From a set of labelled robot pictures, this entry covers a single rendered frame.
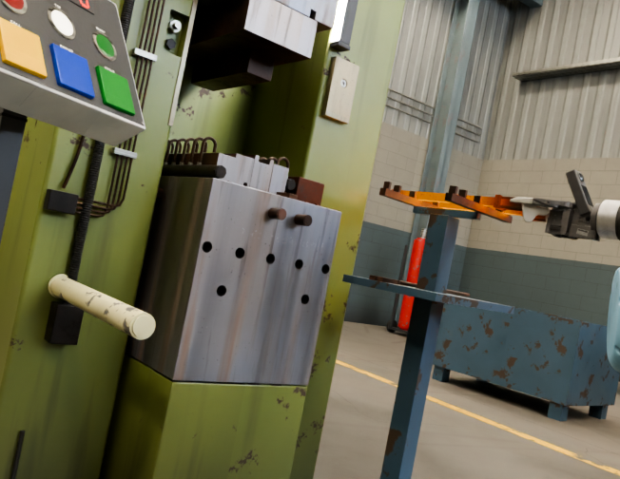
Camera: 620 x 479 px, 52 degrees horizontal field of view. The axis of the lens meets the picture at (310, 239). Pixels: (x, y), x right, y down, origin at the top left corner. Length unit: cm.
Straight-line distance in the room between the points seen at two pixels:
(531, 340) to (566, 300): 484
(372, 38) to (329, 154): 38
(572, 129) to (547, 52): 147
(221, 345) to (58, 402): 38
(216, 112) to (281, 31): 51
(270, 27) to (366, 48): 46
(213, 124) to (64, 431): 98
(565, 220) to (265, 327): 75
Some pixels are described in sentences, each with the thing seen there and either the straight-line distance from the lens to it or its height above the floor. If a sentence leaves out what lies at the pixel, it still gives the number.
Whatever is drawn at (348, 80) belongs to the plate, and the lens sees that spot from 189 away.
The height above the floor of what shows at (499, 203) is 102.
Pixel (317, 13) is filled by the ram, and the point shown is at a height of 138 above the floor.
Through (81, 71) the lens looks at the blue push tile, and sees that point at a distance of 116.
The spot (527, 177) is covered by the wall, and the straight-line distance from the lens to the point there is 1069.
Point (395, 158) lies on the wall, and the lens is 988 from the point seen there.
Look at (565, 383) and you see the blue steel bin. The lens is 498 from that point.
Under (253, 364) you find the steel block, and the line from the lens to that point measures 154.
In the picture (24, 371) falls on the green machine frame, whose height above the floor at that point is 43.
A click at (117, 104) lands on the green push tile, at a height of 98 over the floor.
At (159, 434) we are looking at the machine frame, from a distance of 148.
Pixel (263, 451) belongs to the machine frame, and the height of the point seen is 31.
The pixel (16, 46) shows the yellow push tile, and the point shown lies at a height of 101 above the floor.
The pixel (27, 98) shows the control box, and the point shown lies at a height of 94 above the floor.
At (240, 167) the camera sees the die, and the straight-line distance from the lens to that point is 152.
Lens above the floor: 78
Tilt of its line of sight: 2 degrees up
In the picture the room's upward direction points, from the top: 11 degrees clockwise
